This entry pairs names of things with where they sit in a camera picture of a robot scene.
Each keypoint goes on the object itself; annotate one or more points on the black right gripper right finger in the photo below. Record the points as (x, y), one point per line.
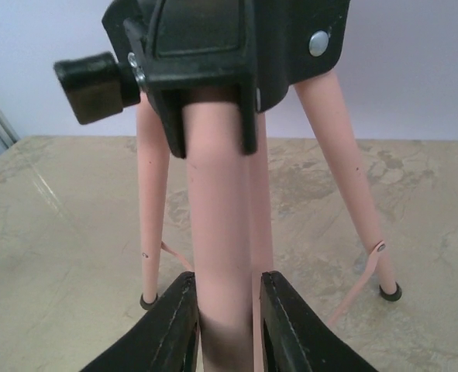
(295, 338)

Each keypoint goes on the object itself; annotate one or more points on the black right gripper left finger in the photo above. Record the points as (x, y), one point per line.
(165, 339)

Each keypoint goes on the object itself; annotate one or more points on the pink music stand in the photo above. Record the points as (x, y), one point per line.
(202, 75)

